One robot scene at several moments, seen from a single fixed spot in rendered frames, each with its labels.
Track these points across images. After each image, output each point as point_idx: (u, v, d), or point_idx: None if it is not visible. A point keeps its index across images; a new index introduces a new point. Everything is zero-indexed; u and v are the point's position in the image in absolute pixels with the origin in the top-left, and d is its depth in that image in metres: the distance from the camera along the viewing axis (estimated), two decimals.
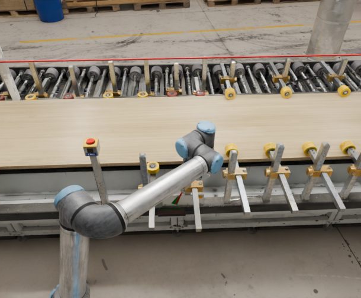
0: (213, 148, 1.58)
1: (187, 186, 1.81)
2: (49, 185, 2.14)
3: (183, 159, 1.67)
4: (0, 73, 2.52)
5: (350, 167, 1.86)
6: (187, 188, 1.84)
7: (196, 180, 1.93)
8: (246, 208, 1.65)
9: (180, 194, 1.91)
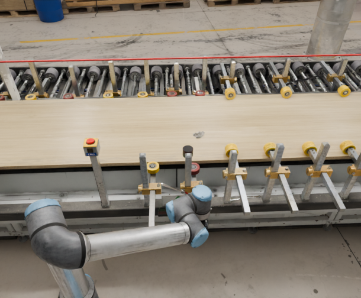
0: (199, 217, 1.49)
1: (173, 189, 1.82)
2: (49, 185, 2.14)
3: None
4: (0, 73, 2.52)
5: (350, 167, 1.86)
6: (177, 188, 1.84)
7: (196, 180, 1.93)
8: (246, 208, 1.65)
9: (187, 193, 1.90)
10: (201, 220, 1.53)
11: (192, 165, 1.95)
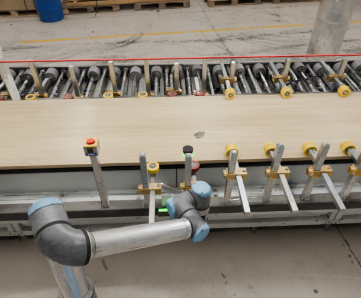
0: (198, 213, 1.51)
1: (173, 189, 1.82)
2: (49, 185, 2.14)
3: None
4: (0, 73, 2.52)
5: (350, 167, 1.86)
6: (177, 188, 1.84)
7: (195, 177, 1.95)
8: (246, 208, 1.65)
9: None
10: (200, 216, 1.55)
11: (192, 163, 1.96)
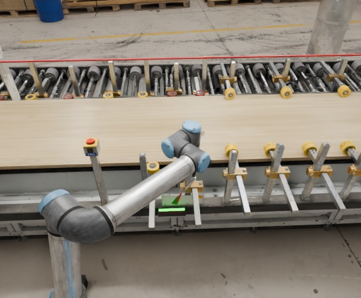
0: None
1: (187, 186, 1.81)
2: (49, 185, 2.14)
3: (210, 161, 1.64)
4: (0, 73, 2.52)
5: (350, 167, 1.86)
6: (187, 188, 1.84)
7: (195, 177, 1.95)
8: (246, 208, 1.65)
9: (180, 194, 1.91)
10: None
11: None
